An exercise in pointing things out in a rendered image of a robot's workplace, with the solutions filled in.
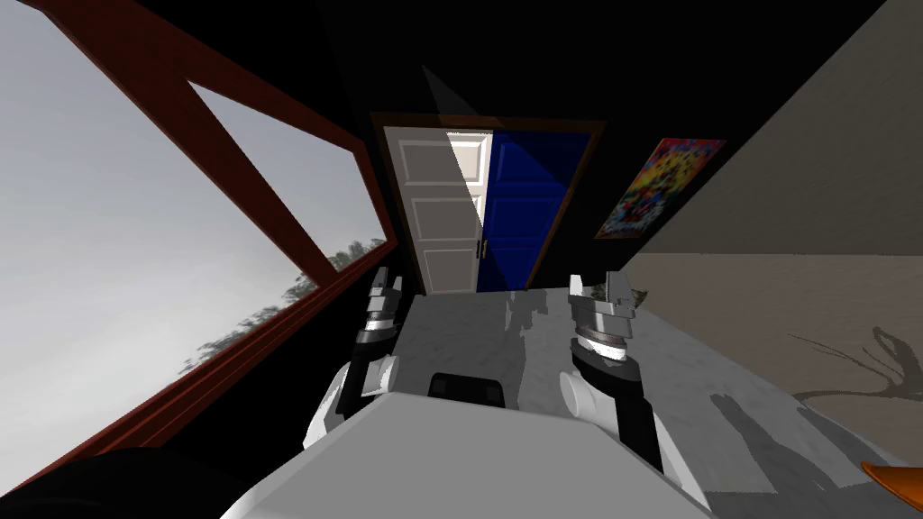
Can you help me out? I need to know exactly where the blue panelled door leaf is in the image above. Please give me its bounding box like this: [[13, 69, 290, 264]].
[[476, 131, 594, 293]]

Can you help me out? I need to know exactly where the colourful wall poster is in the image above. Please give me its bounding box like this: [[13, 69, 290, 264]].
[[594, 137, 727, 241]]

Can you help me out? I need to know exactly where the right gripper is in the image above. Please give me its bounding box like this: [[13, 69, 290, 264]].
[[568, 270, 637, 337]]

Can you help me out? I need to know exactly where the orange curved object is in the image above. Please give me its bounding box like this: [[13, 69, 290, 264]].
[[861, 460, 923, 514]]

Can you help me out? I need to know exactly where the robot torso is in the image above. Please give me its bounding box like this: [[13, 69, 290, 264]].
[[219, 372, 717, 519]]

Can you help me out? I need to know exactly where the white panelled door leaf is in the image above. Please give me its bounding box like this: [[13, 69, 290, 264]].
[[382, 126, 495, 296]]

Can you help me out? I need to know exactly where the red-brown framed window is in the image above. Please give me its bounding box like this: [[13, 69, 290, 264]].
[[0, 0, 399, 498]]

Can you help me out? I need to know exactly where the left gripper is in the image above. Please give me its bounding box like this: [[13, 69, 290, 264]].
[[366, 267, 405, 323]]

